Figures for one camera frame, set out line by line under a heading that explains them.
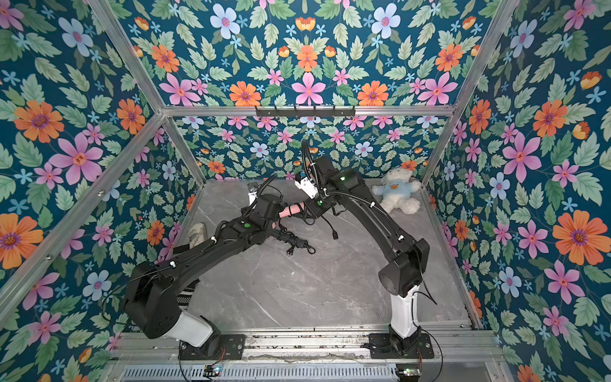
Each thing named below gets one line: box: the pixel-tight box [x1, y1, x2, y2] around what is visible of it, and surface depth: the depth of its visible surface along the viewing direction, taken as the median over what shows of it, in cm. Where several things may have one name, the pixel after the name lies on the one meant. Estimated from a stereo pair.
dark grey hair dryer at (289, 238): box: [272, 229, 308, 249], surface depth 97 cm
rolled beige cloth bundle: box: [187, 222, 207, 250], surface depth 99 cm
